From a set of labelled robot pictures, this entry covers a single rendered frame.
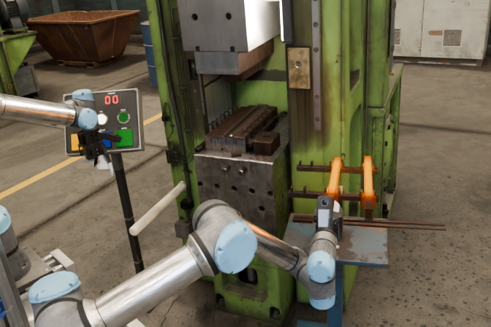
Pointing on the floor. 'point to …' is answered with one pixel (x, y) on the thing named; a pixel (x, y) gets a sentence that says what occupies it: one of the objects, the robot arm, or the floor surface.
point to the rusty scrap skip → (84, 36)
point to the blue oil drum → (149, 52)
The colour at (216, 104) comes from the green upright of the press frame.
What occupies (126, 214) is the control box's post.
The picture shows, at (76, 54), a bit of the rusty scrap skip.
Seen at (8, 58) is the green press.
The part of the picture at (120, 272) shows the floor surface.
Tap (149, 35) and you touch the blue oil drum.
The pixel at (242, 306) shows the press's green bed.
